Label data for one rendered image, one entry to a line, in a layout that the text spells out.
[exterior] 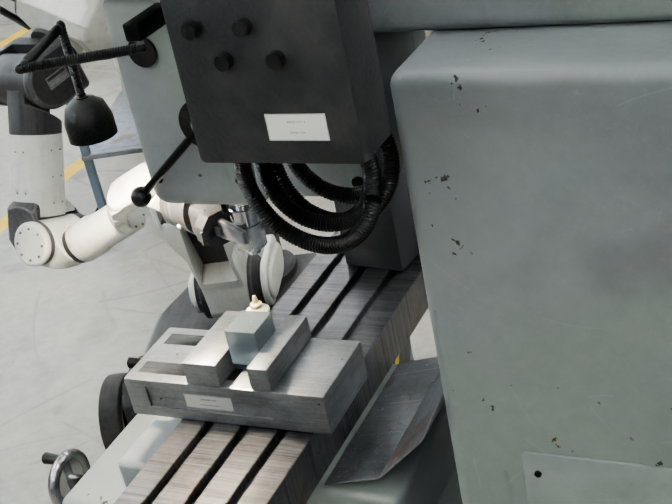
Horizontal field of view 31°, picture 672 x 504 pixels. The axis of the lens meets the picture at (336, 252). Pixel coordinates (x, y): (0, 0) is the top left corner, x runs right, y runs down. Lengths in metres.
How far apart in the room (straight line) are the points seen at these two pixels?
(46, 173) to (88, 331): 2.18
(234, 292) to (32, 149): 0.80
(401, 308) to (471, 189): 0.74
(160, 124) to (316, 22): 0.54
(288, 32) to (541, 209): 0.35
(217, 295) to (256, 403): 0.97
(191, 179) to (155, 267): 2.88
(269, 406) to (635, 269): 0.67
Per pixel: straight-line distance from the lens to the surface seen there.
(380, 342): 2.00
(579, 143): 1.30
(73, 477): 2.38
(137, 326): 4.21
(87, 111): 1.75
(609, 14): 1.37
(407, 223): 2.16
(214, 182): 1.68
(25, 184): 2.13
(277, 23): 1.20
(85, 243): 2.07
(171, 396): 1.90
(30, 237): 2.11
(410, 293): 2.12
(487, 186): 1.36
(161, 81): 1.65
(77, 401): 3.90
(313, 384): 1.78
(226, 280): 2.72
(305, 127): 1.23
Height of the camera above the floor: 2.01
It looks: 27 degrees down
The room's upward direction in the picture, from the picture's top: 12 degrees counter-clockwise
